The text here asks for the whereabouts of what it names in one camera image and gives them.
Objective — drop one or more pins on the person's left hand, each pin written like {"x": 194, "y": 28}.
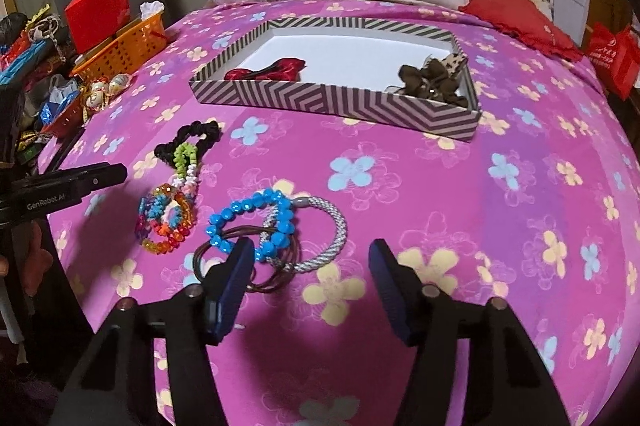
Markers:
{"x": 39, "y": 251}

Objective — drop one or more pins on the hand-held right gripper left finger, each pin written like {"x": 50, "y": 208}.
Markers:
{"x": 234, "y": 291}

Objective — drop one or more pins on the striped cardboard box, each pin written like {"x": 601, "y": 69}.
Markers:
{"x": 350, "y": 105}

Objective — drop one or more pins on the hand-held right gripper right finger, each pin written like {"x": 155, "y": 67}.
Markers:
{"x": 395, "y": 298}

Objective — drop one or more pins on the red shopping bag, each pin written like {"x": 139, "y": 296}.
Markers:
{"x": 615, "y": 55}

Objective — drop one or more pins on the red paper gift bag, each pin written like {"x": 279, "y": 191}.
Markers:
{"x": 97, "y": 15}

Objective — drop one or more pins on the black scrunchie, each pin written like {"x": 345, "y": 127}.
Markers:
{"x": 165, "y": 149}

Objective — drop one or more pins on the purple floral blanket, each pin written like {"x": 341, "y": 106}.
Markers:
{"x": 400, "y": 186}

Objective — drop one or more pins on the red frilled cushion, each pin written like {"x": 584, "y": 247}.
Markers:
{"x": 520, "y": 20}

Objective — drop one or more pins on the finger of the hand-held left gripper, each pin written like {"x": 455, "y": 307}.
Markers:
{"x": 102, "y": 178}

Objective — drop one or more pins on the blue foil wrapper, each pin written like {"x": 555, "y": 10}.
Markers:
{"x": 55, "y": 110}

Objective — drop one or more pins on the white tissue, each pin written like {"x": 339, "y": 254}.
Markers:
{"x": 151, "y": 9}

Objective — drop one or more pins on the leopard print bow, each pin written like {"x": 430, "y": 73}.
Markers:
{"x": 455, "y": 63}

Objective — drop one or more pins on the small red basket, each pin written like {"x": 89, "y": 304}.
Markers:
{"x": 65, "y": 128}

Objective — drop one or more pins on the orange plastic basket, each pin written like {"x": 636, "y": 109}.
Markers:
{"x": 115, "y": 55}

